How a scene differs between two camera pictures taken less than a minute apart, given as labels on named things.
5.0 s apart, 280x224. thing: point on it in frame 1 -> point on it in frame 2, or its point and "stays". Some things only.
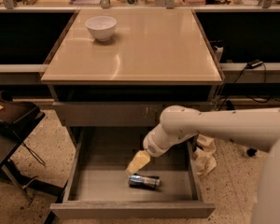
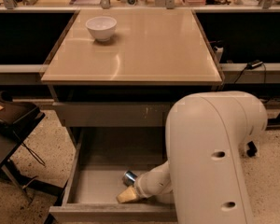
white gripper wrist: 154,145 -> 144,184
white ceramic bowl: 102,27 stays
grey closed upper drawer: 116,114 stays
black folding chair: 12,118 stays
